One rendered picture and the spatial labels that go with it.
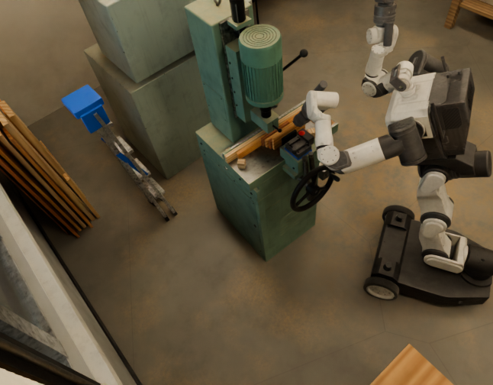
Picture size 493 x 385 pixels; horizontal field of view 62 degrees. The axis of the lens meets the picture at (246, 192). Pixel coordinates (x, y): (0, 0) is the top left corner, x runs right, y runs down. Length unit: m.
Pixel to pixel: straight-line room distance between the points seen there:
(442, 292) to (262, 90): 1.54
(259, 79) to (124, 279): 1.71
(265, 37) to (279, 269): 1.54
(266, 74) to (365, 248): 1.49
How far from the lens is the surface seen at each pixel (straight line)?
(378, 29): 1.94
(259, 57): 1.71
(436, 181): 1.99
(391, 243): 2.66
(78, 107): 2.24
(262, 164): 2.04
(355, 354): 2.58
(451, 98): 1.69
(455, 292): 2.64
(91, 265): 3.07
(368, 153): 1.59
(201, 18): 1.89
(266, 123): 1.99
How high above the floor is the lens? 2.48
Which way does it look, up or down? 54 degrees down
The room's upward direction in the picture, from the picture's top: 10 degrees counter-clockwise
